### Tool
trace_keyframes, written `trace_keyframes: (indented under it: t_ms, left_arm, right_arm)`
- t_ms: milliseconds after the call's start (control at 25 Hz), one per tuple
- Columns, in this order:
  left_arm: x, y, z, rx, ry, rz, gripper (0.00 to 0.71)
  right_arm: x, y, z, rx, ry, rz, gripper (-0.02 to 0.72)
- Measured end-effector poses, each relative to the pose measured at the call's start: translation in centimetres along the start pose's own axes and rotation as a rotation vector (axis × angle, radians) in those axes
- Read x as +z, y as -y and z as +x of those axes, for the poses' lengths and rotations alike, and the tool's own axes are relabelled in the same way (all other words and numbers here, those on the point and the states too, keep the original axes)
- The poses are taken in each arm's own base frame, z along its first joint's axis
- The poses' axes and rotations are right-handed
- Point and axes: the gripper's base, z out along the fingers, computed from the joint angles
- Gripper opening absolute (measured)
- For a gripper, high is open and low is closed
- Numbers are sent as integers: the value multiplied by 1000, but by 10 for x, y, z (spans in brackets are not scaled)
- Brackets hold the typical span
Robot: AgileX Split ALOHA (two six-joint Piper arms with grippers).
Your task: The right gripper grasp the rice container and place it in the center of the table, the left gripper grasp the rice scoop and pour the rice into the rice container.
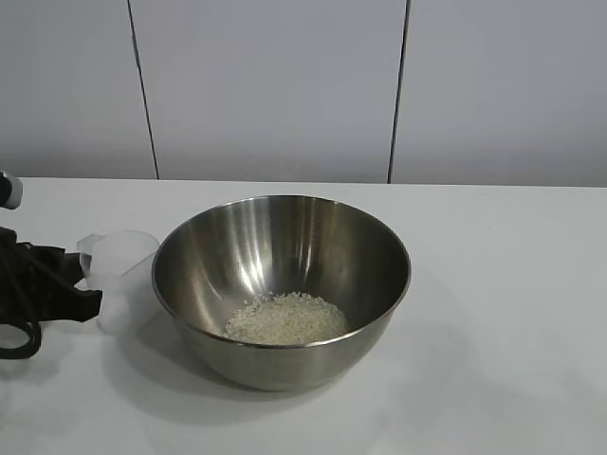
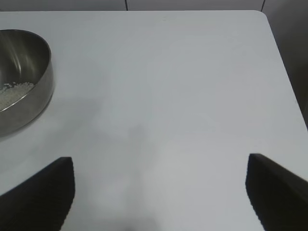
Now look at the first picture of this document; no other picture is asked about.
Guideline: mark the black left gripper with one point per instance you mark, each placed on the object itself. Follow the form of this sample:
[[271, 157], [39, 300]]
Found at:
[[19, 294]]

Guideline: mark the clear plastic measuring cup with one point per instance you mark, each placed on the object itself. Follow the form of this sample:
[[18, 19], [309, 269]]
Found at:
[[123, 265]]

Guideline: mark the stainless steel mixing bowl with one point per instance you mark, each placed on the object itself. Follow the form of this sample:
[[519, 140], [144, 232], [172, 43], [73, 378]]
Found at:
[[284, 265]]

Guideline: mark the white uncooked rice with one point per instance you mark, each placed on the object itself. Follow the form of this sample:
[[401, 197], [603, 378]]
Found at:
[[289, 317]]

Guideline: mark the white grey rounded housing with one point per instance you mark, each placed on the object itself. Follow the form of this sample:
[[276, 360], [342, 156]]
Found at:
[[10, 192]]

